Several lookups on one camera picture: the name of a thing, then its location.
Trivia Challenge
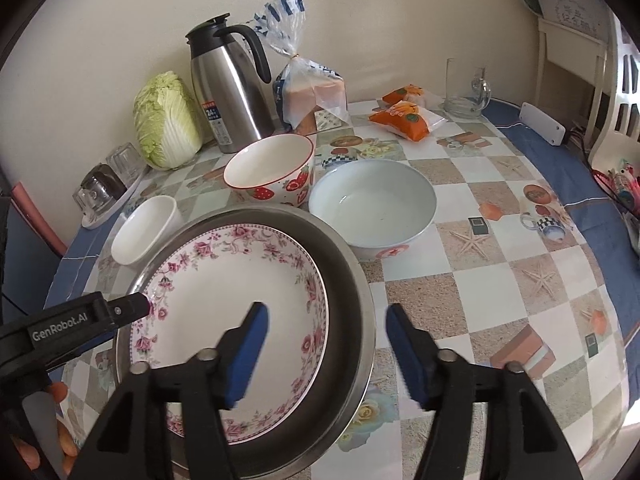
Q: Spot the white wooden stand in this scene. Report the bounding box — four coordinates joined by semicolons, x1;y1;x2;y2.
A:
532;14;608;133

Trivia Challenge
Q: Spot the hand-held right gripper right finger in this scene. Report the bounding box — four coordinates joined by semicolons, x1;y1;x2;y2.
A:
386;303;586;480

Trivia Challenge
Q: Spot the plain white rectangular bowl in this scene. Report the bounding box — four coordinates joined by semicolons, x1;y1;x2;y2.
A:
110;195;182;266

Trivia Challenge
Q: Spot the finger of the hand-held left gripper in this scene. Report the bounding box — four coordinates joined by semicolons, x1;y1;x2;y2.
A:
107;292;152;331

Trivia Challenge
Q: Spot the bagged sliced bread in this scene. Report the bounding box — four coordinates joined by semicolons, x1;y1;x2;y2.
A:
252;0;351;133

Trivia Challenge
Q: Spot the white bowl red flower print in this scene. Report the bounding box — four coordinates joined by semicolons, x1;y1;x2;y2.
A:
308;159;438;262

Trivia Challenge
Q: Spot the stainless steel thermos jug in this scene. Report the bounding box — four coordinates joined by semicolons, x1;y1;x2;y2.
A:
185;15;275;155

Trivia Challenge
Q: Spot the person's left hand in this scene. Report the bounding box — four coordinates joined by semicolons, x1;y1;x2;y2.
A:
11;381;80;470

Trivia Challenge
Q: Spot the white power strip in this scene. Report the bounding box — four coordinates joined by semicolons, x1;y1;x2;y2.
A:
518;101;567;147

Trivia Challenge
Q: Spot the pink floral round plate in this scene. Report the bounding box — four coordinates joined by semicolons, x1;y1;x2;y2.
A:
129;223;331;443

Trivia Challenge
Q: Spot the orange snack packet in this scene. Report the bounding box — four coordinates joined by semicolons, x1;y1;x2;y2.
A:
368;101;447;142
380;84;428;108

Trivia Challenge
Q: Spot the dark blue cabinet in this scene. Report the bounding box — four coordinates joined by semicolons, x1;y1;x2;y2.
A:
0;195;56;321

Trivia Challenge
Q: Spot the checkered printed tablecloth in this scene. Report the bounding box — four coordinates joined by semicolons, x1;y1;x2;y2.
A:
42;97;640;480

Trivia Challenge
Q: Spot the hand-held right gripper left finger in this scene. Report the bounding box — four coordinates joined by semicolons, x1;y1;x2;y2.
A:
70;301;271;480

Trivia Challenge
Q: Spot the glass cup with dark base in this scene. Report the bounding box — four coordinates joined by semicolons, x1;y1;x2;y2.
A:
80;162;128;201

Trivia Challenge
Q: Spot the strawberry print bowl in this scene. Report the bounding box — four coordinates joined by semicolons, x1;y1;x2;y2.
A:
223;133;316;210

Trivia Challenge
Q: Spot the clear glass mug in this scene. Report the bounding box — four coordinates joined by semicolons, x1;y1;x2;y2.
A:
443;58;493;120

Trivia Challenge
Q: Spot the stainless steel basin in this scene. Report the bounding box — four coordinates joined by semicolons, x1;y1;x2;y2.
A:
115;204;377;480

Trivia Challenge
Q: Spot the clear glass cup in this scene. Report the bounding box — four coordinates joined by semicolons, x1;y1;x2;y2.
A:
106;142;147;183
73;184;112;218

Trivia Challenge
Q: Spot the white chair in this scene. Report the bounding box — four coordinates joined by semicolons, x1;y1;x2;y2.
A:
587;15;640;171

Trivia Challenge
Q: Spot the napa cabbage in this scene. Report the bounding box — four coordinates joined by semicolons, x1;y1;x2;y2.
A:
132;71;204;171

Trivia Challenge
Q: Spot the white oval tray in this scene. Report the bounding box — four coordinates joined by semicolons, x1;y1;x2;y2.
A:
81;165;151;231

